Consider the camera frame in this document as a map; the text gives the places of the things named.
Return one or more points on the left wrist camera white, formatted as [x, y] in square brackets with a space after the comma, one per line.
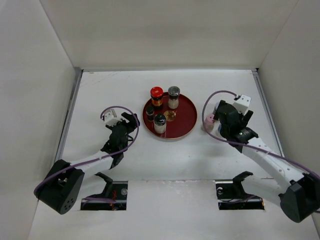
[110, 118]

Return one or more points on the small dark spice bottle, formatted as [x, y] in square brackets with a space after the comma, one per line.
[150, 113]

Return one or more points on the red round tray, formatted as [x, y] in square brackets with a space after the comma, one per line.
[179, 121]

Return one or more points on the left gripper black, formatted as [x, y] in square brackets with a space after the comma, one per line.
[131, 119]

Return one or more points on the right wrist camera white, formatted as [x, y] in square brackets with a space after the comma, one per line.
[242, 103]

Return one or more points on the red label grey lid jar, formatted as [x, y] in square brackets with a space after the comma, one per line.
[215, 108]

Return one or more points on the red lid sauce jar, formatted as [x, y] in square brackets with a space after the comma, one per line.
[156, 94]

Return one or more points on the grey lid white shaker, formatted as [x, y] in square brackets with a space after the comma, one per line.
[173, 94]

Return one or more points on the silver lid blue label bottle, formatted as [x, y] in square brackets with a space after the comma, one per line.
[219, 129]

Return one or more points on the black cap white bottle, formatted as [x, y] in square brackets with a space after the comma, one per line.
[160, 123]

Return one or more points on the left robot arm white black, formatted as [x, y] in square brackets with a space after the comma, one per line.
[60, 188]

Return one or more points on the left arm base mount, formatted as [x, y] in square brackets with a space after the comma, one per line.
[112, 198]

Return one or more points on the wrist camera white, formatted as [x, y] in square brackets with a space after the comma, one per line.
[242, 103]
[110, 118]

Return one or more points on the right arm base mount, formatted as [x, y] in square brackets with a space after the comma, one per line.
[231, 195]

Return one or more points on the pink cap bottle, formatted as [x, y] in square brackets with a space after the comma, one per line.
[209, 123]

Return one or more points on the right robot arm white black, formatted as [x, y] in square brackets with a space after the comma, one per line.
[296, 192]

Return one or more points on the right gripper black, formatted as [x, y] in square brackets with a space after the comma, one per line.
[245, 118]

